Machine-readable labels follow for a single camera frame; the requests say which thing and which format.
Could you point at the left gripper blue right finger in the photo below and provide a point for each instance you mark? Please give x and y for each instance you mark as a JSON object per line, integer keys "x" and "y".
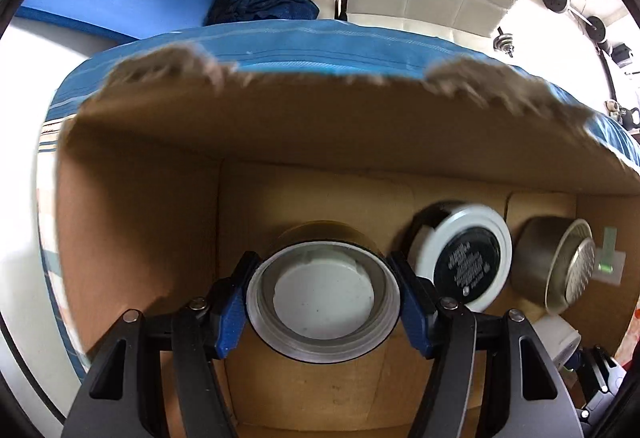
{"x": 523, "y": 394}

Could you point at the open cardboard box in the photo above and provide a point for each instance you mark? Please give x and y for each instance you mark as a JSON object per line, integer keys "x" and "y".
{"x": 177, "y": 165}

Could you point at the black-top white round jar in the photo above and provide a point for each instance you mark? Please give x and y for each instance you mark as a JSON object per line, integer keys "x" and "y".
{"x": 464, "y": 249}

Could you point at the small chrome dumbbell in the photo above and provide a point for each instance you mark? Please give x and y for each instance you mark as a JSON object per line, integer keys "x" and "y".
{"x": 503, "y": 43}

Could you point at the metal perforated lid tin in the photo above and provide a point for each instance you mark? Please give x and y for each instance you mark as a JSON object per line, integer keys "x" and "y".
{"x": 553, "y": 261}

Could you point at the small white cylinder bottle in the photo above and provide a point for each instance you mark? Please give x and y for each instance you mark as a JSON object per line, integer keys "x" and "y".
{"x": 559, "y": 338}

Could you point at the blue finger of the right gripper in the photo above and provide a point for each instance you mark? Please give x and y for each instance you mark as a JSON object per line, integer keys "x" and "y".
{"x": 596, "y": 370}

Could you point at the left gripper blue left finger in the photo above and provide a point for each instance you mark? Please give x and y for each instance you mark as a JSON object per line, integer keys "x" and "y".
{"x": 122, "y": 394}

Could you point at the black speaker box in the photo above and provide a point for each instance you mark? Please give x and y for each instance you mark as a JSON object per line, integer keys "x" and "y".
{"x": 622, "y": 55}

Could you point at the floor barbell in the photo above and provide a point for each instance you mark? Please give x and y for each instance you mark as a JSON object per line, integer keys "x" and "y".
{"x": 594, "y": 26}

